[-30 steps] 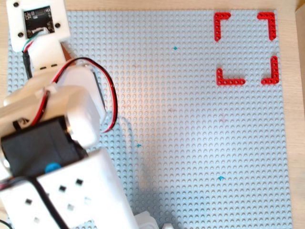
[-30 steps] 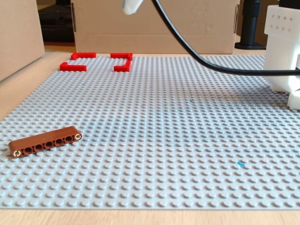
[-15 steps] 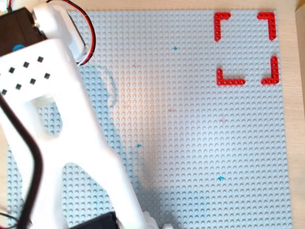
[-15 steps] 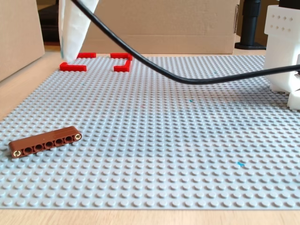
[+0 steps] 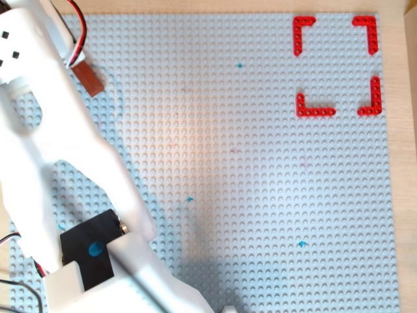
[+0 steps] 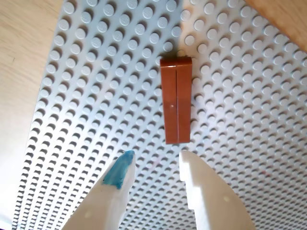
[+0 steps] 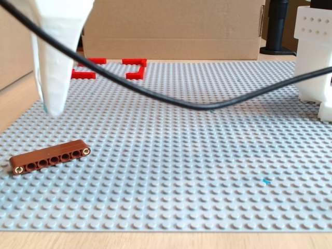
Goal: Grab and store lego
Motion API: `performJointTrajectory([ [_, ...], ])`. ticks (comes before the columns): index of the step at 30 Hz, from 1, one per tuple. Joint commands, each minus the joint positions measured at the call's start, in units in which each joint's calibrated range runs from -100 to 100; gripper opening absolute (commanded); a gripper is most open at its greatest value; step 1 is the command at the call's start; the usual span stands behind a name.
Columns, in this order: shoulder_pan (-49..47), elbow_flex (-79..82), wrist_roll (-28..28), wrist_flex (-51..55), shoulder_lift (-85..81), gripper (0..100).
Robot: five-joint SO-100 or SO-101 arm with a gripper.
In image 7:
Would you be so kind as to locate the white gripper finger with blue tip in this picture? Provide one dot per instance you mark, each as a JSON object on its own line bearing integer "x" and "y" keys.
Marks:
{"x": 38, "y": 72}

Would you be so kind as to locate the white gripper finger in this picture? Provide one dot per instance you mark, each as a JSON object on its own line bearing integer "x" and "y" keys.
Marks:
{"x": 55, "y": 77}

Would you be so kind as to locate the brown lego technic beam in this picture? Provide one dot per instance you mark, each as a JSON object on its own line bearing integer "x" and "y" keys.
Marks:
{"x": 49, "y": 155}

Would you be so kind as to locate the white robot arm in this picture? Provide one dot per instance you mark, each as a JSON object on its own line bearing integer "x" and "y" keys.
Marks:
{"x": 313, "y": 59}

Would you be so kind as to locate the red L-shaped lego beam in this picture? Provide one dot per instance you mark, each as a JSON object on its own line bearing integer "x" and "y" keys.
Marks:
{"x": 136, "y": 75}
{"x": 132, "y": 61}
{"x": 84, "y": 74}
{"x": 97, "y": 61}

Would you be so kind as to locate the grey lego baseplate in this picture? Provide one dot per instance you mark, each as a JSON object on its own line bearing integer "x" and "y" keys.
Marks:
{"x": 166, "y": 155}

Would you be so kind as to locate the beige cardboard box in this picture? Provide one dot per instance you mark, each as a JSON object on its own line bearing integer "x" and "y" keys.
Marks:
{"x": 13, "y": 46}

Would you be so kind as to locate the large cardboard box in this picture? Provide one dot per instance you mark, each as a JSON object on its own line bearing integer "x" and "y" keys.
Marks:
{"x": 171, "y": 28}

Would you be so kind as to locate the black stand pole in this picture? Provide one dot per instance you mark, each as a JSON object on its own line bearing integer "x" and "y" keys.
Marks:
{"x": 278, "y": 28}

